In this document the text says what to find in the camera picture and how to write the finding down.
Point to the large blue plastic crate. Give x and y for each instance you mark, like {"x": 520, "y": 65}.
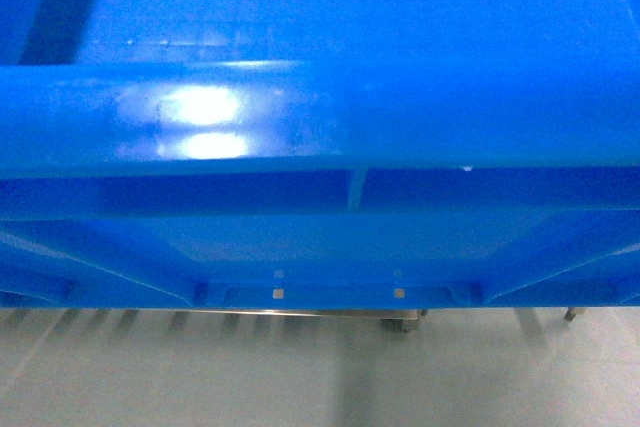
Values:
{"x": 319, "y": 154}

